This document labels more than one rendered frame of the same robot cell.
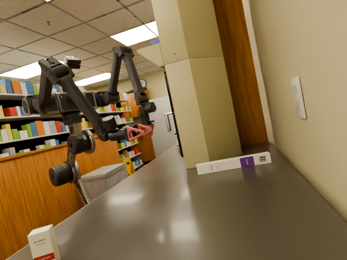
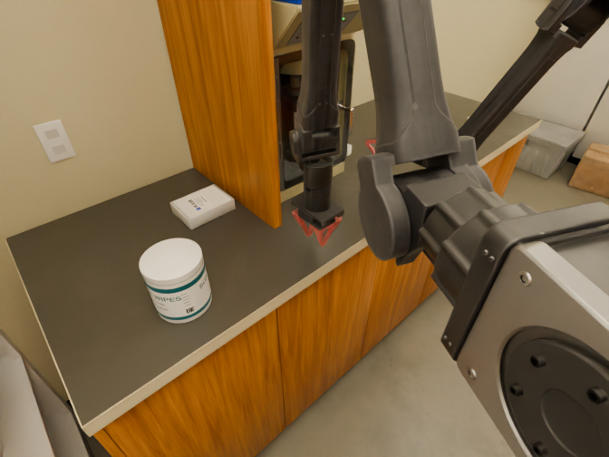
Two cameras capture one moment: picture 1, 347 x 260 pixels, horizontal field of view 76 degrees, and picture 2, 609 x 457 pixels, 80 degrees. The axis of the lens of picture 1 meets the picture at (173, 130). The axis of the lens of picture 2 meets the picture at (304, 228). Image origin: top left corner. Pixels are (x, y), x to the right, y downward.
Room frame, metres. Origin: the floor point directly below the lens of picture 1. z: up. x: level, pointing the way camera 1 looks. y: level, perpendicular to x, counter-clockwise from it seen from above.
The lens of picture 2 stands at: (2.07, 0.48, 1.64)
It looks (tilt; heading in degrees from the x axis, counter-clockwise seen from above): 40 degrees down; 212
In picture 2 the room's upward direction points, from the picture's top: straight up
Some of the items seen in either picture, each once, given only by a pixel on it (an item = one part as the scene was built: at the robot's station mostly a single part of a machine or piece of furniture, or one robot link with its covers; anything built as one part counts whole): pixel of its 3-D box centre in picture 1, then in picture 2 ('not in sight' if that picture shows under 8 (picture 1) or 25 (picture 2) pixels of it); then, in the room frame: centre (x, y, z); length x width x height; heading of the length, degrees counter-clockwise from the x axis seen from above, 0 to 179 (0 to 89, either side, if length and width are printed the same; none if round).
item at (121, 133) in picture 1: (126, 133); not in sight; (1.11, 0.23, 1.15); 0.10 x 0.07 x 0.07; 163
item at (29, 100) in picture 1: (37, 103); not in sight; (1.46, 0.83, 1.45); 0.09 x 0.08 x 0.12; 138
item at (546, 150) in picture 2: not in sight; (531, 144); (-1.48, 0.62, 0.17); 0.60 x 0.42 x 0.33; 72
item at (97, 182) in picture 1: (107, 180); not in sight; (3.20, 1.08, 0.49); 0.60 x 0.42 x 0.33; 164
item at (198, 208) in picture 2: not in sight; (203, 205); (1.44, -0.29, 0.96); 0.16 x 0.12 x 0.04; 164
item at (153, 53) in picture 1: (161, 63); (331, 19); (1.16, -0.01, 1.46); 0.32 x 0.11 x 0.10; 164
